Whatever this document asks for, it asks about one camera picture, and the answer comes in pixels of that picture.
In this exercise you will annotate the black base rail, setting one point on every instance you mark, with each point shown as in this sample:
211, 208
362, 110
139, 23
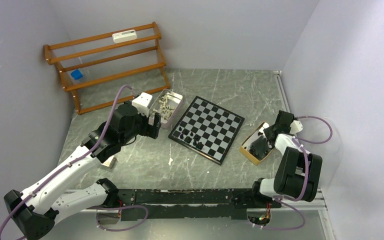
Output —
233, 203

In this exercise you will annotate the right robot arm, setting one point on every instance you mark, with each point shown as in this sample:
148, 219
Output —
298, 174

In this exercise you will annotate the black chess king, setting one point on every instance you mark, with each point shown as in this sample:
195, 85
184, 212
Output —
199, 145

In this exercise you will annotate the small card box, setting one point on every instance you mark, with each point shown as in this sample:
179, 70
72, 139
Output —
109, 163

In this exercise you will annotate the gold tin of black pieces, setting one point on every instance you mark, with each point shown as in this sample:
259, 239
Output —
256, 147

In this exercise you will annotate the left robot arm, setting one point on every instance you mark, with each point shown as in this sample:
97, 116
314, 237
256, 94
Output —
38, 208

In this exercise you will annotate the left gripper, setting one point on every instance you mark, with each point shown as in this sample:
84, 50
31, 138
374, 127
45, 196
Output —
152, 130

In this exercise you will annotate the wooden shelf rack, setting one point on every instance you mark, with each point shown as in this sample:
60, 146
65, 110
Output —
102, 61

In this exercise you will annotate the blue cap container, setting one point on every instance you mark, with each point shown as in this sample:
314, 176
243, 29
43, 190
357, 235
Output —
76, 75

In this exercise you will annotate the black bishop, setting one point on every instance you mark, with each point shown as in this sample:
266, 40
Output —
187, 139

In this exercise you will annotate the pink tin of white pieces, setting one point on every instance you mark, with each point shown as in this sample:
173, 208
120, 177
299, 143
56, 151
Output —
168, 105

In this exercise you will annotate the chessboard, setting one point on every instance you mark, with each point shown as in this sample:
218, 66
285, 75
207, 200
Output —
216, 126

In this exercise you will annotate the white box on rack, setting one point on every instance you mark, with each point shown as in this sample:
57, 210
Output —
124, 36

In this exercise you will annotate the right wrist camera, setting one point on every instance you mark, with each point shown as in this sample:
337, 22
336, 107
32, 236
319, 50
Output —
295, 127

